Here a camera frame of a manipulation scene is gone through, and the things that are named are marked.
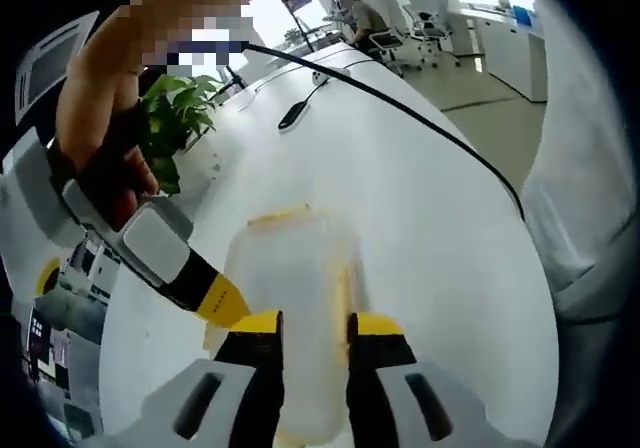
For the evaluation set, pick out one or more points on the clear plastic box yellow buckles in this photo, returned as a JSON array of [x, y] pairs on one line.
[[290, 278]]

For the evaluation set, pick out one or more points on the grey office chair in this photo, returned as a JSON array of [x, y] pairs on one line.
[[430, 30], [387, 45]]

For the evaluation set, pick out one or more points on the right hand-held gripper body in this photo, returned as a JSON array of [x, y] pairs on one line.
[[30, 203]]

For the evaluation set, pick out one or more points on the ceiling air conditioner vent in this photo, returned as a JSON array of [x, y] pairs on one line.
[[47, 63]]

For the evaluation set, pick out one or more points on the black phone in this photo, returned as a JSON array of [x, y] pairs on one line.
[[292, 114]]

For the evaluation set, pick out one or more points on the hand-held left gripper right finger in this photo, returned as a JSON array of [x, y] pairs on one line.
[[400, 408]]

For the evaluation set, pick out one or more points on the green potted plant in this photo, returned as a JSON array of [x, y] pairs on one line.
[[175, 113]]

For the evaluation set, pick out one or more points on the person's right hand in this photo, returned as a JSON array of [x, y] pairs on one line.
[[100, 118]]

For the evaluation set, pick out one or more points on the small white device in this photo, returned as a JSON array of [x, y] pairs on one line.
[[320, 78]]

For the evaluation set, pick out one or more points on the person's white shirt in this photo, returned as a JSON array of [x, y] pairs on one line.
[[585, 208]]

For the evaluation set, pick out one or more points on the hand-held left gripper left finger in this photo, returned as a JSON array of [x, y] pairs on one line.
[[200, 408]]

